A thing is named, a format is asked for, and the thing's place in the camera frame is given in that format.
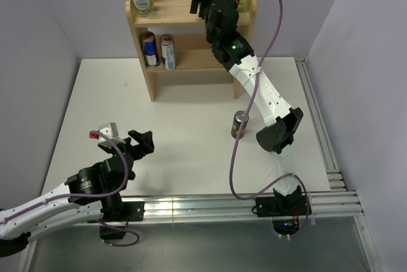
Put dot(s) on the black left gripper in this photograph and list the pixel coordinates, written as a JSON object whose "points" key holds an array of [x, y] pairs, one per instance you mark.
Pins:
{"points": [[144, 140]]}

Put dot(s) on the red bull can blue silver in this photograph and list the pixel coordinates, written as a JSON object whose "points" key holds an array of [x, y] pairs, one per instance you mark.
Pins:
{"points": [[167, 46]]}

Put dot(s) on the red bull can red tab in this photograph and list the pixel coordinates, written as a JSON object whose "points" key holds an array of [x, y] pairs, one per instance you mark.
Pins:
{"points": [[149, 48]]}

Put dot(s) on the black yellow can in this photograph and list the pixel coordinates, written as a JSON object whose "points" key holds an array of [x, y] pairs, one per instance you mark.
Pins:
{"points": [[238, 122]]}

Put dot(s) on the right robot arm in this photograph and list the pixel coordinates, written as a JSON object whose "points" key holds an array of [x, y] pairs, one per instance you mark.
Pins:
{"points": [[236, 55]]}

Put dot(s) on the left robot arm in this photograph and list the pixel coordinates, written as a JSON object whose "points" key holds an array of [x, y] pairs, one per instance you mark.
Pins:
{"points": [[91, 195]]}

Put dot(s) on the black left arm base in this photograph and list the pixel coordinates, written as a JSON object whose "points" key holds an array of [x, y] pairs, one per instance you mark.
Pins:
{"points": [[111, 232]]}

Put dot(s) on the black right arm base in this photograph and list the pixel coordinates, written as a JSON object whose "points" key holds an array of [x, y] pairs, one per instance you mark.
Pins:
{"points": [[294, 208]]}

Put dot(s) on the wooden shelf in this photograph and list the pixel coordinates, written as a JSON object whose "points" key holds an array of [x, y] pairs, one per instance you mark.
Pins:
{"points": [[193, 53]]}

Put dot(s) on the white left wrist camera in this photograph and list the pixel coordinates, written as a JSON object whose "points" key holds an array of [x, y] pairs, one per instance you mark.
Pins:
{"points": [[107, 135]]}

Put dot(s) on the aluminium rail frame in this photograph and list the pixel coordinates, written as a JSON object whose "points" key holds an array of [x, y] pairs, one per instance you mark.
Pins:
{"points": [[186, 179]]}

